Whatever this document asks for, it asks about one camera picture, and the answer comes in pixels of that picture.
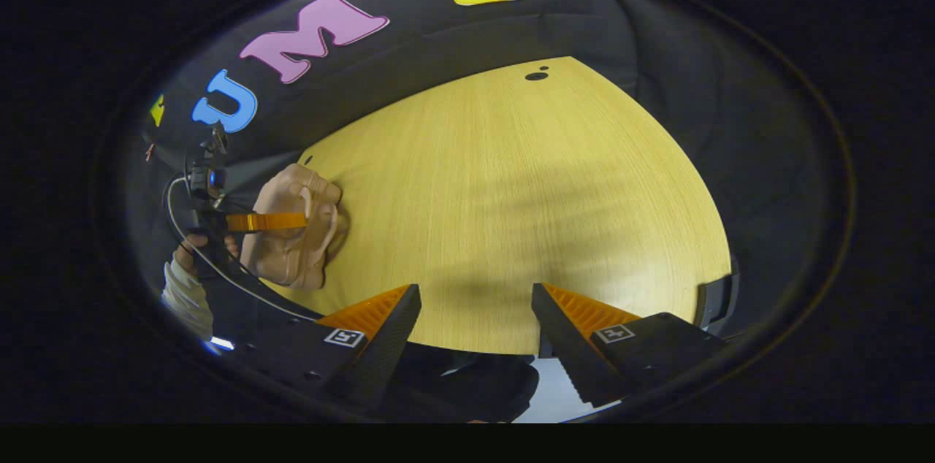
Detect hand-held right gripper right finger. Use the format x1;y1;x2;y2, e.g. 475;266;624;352
531;283;733;409

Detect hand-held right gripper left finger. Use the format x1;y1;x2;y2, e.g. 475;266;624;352
219;284;423;413

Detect pink suitcase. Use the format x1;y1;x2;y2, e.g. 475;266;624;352
240;164;344;292

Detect black chair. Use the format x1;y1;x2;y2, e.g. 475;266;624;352
694;255;740;336

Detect white cable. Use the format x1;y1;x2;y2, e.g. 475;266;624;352
166;176;318;323

